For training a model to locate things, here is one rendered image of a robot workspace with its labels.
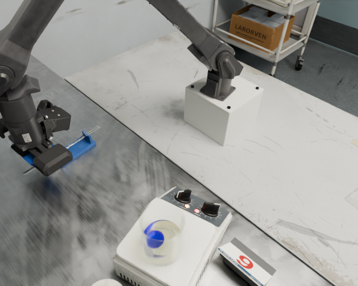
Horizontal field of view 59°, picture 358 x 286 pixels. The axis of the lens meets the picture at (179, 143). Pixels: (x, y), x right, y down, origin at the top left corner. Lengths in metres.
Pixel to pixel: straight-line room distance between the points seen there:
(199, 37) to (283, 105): 0.39
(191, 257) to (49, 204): 0.33
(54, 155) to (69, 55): 1.44
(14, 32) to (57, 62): 1.46
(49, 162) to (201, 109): 0.36
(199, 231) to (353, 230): 0.33
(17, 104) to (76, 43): 1.45
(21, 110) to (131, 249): 0.30
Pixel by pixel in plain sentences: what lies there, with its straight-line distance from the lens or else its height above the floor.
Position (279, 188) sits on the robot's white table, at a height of 0.90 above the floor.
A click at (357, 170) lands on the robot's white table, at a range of 0.83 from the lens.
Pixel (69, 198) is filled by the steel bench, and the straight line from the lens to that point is 0.69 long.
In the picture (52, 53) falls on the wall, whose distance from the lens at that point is 1.96.
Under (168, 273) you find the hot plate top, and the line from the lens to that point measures 0.49.
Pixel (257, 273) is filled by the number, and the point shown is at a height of 0.92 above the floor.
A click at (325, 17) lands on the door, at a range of 3.44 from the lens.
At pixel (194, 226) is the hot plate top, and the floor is 0.99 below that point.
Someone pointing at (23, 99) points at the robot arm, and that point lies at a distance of 0.59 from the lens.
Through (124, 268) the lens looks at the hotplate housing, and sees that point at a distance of 0.52.
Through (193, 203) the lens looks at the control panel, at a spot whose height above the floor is 0.95.
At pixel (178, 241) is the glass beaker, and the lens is 0.45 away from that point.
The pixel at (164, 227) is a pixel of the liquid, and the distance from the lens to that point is 0.48.
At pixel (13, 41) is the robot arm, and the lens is 0.55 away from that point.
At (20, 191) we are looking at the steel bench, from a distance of 0.73.
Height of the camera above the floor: 1.44
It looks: 45 degrees down
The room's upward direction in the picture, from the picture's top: 3 degrees clockwise
